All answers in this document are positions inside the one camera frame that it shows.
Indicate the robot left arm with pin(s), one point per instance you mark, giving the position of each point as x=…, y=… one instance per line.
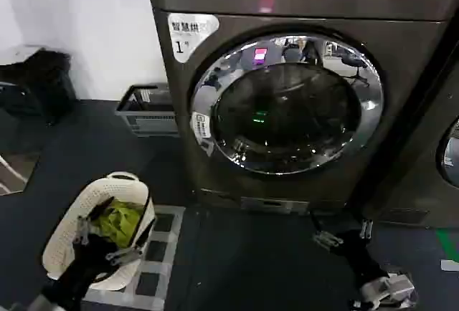
x=46, y=302

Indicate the green floor tape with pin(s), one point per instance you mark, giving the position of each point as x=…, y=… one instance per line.
x=448, y=243

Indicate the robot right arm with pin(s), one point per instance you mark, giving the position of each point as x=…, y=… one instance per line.
x=394, y=287

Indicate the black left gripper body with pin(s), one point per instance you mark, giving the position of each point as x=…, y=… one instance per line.
x=84, y=261

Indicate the grey plastic crate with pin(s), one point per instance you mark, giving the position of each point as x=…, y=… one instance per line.
x=150, y=124

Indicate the round glass dryer door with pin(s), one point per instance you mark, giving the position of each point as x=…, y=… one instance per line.
x=287, y=121
x=450, y=149

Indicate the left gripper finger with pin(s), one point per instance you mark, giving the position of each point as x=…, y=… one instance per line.
x=123, y=254
x=83, y=230

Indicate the green cloth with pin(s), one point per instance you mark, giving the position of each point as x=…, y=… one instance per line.
x=122, y=225

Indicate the clear checkered floor mat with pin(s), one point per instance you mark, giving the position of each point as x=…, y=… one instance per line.
x=172, y=218

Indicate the white perforated laundry basket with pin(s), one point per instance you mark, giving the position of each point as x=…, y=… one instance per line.
x=89, y=196

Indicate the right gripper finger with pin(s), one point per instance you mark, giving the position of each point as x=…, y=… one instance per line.
x=366, y=228
x=328, y=238

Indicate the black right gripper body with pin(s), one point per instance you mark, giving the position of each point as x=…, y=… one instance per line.
x=362, y=257

